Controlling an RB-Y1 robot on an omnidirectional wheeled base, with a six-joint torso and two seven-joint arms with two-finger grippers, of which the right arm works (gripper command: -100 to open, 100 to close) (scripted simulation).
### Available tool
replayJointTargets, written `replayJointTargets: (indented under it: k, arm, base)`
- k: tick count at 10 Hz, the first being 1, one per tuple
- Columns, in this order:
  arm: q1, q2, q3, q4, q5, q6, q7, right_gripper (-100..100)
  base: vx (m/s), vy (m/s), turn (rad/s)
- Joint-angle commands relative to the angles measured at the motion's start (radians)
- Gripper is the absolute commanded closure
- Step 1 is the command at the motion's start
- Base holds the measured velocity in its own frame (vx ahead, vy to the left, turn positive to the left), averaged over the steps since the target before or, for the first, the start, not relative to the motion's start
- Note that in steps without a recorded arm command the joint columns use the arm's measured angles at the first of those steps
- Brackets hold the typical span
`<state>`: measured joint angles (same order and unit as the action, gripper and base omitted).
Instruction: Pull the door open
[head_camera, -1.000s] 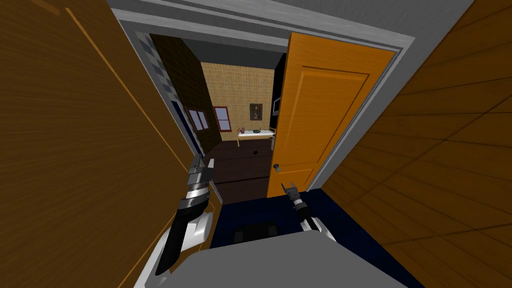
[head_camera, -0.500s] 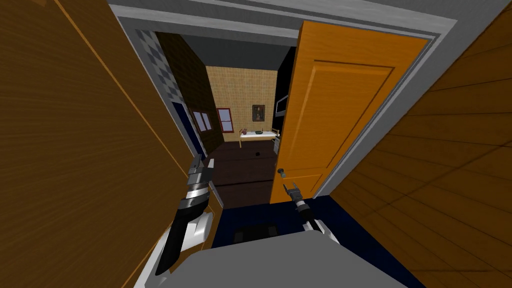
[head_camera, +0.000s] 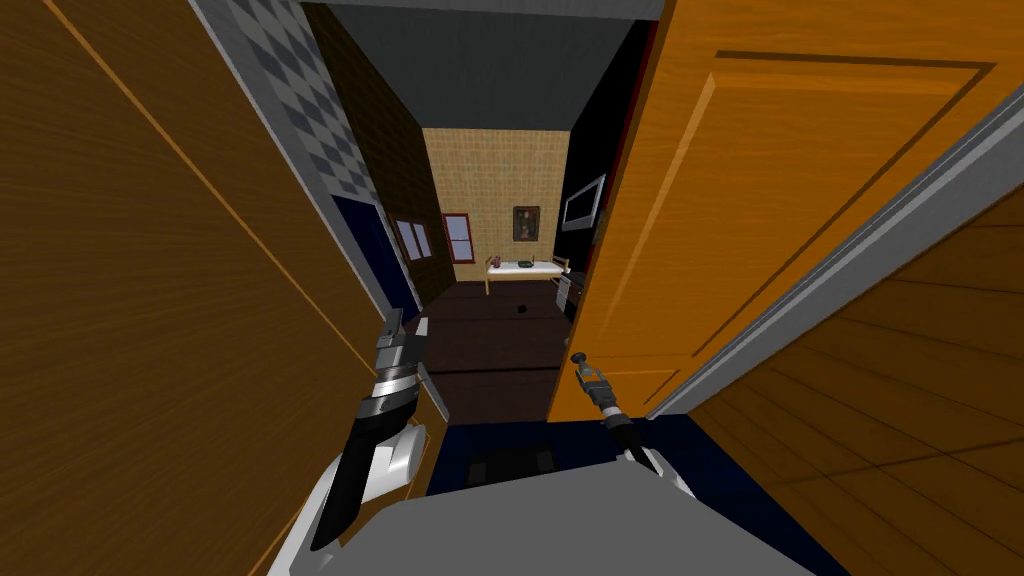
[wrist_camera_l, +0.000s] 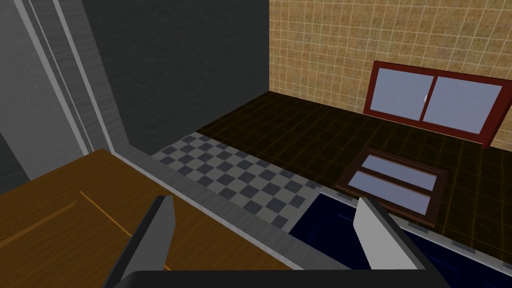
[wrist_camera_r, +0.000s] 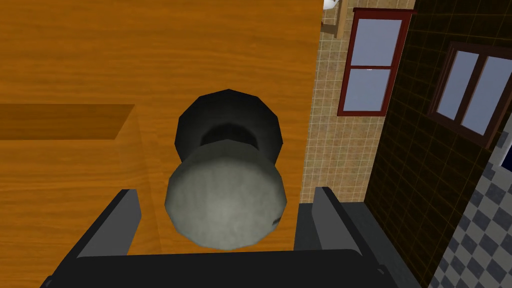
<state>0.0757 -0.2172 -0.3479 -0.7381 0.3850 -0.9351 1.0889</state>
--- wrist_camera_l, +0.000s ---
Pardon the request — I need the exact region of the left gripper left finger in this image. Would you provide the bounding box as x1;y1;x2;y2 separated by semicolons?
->
104;195;176;288

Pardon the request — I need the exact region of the red framed window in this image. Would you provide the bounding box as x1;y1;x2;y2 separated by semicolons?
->
363;60;512;150

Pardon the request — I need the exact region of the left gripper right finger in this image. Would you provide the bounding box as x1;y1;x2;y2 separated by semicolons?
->
353;196;427;271

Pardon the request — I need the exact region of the dark brown framed window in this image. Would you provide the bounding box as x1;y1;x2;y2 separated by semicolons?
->
335;147;449;228

